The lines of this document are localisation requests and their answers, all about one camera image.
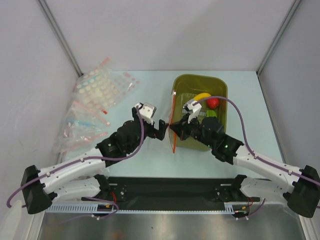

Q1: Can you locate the yellow toy banana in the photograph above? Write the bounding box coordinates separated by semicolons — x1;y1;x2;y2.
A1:
193;92;211;102

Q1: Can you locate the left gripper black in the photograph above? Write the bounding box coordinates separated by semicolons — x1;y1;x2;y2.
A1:
127;108;168;153

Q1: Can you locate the green toy starfruit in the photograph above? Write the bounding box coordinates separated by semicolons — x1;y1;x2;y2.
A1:
206;109;217;117

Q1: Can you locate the pile of clear zip bags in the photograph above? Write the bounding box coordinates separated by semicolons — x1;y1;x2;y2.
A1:
53;57;142;154

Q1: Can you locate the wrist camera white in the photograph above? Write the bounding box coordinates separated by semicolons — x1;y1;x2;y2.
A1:
183;98;202;124
134;102;157;125

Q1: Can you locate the white slotted cable duct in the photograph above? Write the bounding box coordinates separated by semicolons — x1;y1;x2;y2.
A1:
45;202;249;215

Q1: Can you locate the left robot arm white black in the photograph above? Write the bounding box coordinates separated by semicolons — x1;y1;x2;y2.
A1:
20;104;168;215

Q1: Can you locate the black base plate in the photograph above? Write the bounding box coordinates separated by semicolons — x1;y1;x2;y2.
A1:
94;174;260;207

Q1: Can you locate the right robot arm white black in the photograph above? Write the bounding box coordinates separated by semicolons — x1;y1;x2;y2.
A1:
170;115;320;218

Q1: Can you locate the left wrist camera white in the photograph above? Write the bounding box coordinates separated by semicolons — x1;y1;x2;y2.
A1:
134;102;157;125

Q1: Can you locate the olive green plastic bin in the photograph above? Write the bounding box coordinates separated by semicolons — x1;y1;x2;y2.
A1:
169;74;228;153

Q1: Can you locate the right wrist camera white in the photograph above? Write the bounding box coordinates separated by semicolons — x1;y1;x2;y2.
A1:
183;98;202;124

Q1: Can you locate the clear zip bag orange zipper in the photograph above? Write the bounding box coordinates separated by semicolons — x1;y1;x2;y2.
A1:
159;91;178;154

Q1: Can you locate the red toy apple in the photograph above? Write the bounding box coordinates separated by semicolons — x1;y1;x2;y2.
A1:
206;98;220;110

